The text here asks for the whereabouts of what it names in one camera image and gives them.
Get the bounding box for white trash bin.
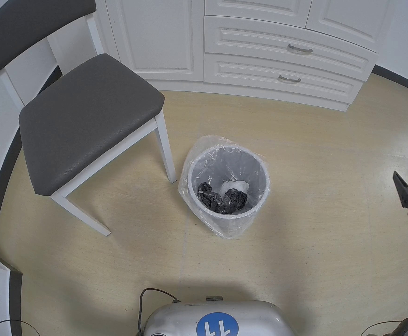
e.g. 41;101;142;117
188;145;271;238

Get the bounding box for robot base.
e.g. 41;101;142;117
144;295;295;336

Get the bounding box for black plastic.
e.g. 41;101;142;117
197;182;249;214

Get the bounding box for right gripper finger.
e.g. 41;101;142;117
392;170;408;210

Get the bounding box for clear plastic bag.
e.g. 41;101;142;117
178;135;272;239

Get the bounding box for white chair grey cushions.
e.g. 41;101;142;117
0;0;176;237

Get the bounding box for white paper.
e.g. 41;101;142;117
220;179;249;198

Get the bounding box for black cable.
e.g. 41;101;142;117
138;287;181;335

